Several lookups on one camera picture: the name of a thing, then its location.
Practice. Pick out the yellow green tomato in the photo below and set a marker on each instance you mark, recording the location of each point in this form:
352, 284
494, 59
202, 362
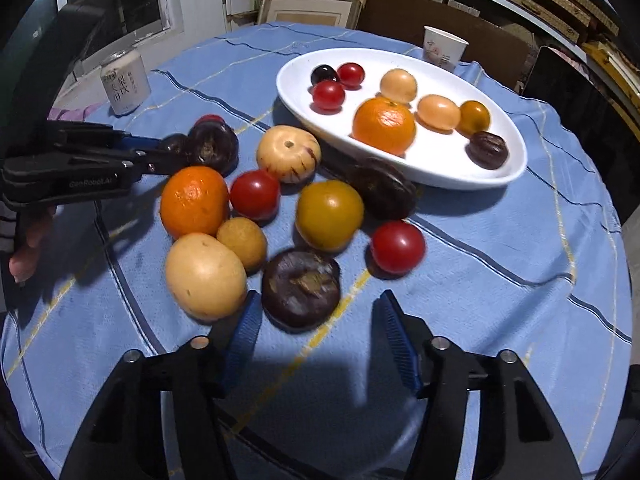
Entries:
329, 215

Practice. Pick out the orange yellow tomato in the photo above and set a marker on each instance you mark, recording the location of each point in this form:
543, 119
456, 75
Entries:
474, 116

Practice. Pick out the white beverage can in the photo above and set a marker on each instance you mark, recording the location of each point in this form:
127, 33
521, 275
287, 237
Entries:
125, 82

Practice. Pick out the framed picture in cardboard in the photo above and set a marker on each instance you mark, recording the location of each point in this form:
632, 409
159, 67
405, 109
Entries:
310, 7

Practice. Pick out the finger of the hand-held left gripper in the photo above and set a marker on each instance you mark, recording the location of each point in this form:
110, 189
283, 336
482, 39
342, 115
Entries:
142, 142
150, 164

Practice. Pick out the white paper cup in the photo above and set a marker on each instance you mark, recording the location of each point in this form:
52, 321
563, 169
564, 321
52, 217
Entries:
442, 49

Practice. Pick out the red cherry tomato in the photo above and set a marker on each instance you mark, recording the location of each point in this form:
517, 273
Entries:
397, 246
255, 194
328, 95
210, 120
350, 74

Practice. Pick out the pink cloth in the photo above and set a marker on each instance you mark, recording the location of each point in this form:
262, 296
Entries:
75, 112

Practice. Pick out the blue checked tablecloth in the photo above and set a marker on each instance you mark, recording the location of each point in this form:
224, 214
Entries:
475, 285

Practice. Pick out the small striped pepino melon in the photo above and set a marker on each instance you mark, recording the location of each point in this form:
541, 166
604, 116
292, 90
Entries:
398, 85

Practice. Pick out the white oval plate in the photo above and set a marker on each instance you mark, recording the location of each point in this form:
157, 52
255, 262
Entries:
435, 171

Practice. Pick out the window with white frame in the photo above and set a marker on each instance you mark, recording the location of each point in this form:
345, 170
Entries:
115, 0

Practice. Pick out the dark brown mangosteen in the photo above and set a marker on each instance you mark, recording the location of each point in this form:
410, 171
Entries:
300, 287

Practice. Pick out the large pale yellow melon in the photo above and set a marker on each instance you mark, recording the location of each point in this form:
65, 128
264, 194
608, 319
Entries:
205, 275

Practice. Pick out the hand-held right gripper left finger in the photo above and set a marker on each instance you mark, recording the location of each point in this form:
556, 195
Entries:
242, 332

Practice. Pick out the dark purple passion fruit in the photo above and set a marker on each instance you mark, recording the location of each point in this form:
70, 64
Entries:
212, 146

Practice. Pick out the person's left hand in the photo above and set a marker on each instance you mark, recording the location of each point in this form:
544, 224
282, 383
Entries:
32, 245

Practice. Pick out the tan pepino melon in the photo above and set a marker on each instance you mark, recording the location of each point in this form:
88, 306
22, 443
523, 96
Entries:
438, 112

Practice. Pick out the dark brown water chestnut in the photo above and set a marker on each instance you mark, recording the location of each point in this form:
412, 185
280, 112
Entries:
382, 187
486, 149

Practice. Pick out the small tan longan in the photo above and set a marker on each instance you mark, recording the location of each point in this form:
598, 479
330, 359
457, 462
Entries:
241, 241

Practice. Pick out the purple striped pepino melon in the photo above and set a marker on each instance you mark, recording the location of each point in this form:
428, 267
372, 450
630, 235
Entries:
288, 152

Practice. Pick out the orange mandarin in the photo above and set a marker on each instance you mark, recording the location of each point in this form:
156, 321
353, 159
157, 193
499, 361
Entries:
194, 200
384, 125

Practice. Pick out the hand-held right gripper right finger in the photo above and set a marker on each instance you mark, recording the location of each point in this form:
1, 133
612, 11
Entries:
397, 340

